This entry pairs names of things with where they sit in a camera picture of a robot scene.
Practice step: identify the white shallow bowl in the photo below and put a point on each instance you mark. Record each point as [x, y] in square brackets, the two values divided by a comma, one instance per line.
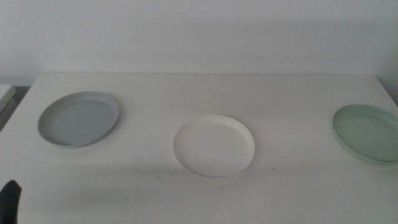
[214, 146]

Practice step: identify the grey shallow bowl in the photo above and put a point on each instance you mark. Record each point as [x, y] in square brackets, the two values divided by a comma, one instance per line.
[77, 119]

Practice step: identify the pale green shallow bowl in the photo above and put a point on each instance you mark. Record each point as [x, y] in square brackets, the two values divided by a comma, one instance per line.
[368, 133]

